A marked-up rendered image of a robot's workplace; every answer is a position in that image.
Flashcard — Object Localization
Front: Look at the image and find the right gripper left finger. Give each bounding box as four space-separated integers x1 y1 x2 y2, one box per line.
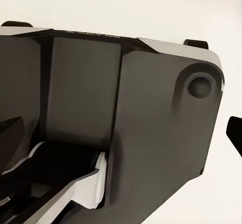
0 116 26 176

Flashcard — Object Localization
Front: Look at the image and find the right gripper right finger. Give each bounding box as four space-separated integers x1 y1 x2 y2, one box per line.
226 116 242 157

